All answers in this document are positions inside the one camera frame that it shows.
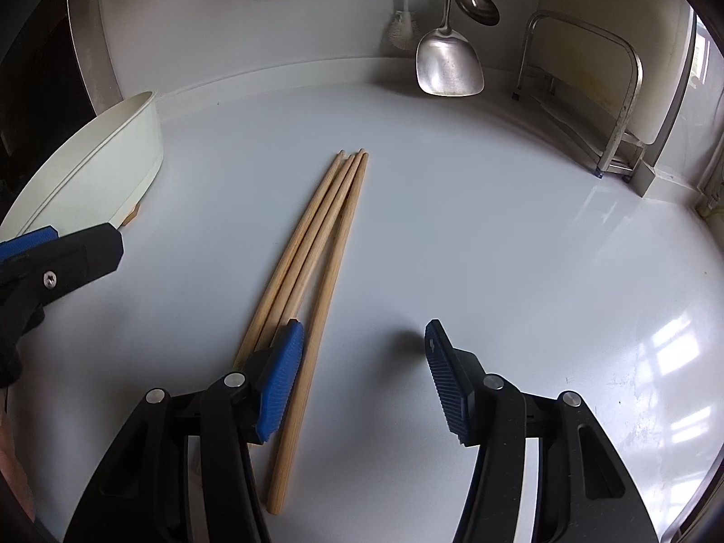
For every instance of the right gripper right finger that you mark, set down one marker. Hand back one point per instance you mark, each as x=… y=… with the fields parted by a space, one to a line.
x=457 y=375

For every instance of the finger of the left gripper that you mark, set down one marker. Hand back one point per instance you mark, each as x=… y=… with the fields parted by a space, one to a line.
x=71 y=262
x=13 y=247

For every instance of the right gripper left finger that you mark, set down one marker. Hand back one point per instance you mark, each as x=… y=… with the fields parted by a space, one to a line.
x=273 y=372

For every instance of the wooden chopstick three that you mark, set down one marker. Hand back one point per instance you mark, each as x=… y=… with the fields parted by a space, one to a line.
x=294 y=286

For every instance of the wooden chopstick one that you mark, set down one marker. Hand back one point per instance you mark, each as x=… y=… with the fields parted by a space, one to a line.
x=254 y=328

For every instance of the wooden chopstick four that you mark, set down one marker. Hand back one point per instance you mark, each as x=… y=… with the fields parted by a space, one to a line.
x=281 y=468

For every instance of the wooden chopstick two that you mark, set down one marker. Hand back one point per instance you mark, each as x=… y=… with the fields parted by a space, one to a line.
x=281 y=299

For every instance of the white round basin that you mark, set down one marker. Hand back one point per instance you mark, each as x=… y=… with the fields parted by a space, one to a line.
x=97 y=176

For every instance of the stainless steel rack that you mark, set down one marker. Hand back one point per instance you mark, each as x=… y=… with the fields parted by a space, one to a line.
x=588 y=80

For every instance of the steel wok spatula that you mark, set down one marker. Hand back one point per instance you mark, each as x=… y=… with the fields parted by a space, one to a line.
x=446 y=63

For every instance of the white dish brush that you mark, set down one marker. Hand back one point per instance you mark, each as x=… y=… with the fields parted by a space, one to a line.
x=402 y=31

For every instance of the steel ladle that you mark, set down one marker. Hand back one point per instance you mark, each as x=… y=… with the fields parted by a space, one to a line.
x=483 y=12

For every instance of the white cutting board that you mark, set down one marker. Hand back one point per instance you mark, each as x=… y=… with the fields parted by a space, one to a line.
x=660 y=31

